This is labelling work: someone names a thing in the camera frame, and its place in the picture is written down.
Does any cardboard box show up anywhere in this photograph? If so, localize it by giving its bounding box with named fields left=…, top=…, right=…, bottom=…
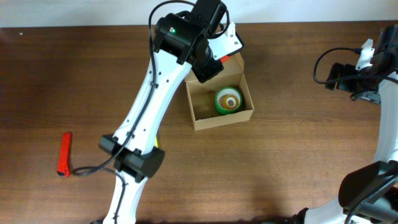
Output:
left=185, top=54, right=254, bottom=131

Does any green tape roll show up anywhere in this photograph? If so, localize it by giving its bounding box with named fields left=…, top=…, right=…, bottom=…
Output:
left=215, top=87, right=243, bottom=115

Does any yellow tape roll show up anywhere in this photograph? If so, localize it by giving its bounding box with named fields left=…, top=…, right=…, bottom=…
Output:
left=221, top=95, right=239, bottom=110

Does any yellow highlighter marker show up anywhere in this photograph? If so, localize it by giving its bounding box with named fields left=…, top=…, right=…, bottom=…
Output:
left=154, top=138, right=159, bottom=148

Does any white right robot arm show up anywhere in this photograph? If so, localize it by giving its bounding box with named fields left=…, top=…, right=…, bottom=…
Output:
left=289, top=60, right=397, bottom=223

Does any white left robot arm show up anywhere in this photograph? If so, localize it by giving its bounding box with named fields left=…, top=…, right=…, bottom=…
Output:
left=99, top=11, right=242, bottom=223

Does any red highlighter marker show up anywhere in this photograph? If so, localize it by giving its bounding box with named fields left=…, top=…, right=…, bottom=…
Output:
left=57, top=132, right=72, bottom=177

